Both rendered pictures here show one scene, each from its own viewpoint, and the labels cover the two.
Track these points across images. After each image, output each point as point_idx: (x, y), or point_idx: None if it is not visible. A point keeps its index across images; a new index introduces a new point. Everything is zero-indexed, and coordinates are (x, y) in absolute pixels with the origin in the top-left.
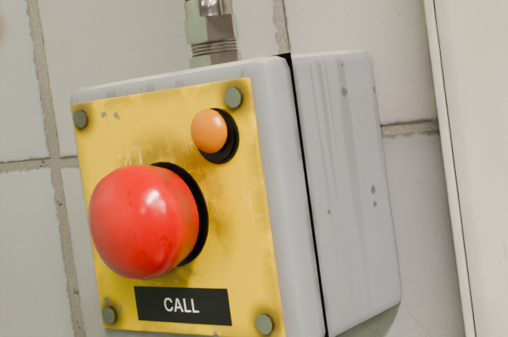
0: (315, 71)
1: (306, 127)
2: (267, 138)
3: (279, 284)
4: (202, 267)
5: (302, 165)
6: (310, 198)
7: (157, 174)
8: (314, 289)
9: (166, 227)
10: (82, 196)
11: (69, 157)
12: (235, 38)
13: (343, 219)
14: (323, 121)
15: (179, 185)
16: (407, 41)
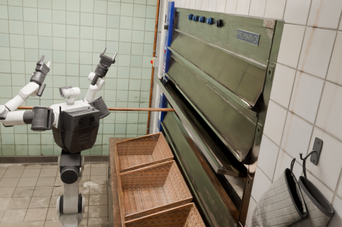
0: (156, 59)
1: (155, 60)
2: (153, 60)
3: (153, 64)
4: (152, 63)
5: (154, 61)
6: (154, 62)
7: (151, 60)
8: (154, 65)
9: (151, 62)
10: None
11: None
12: (157, 57)
13: (156, 63)
14: (156, 60)
15: (152, 61)
16: None
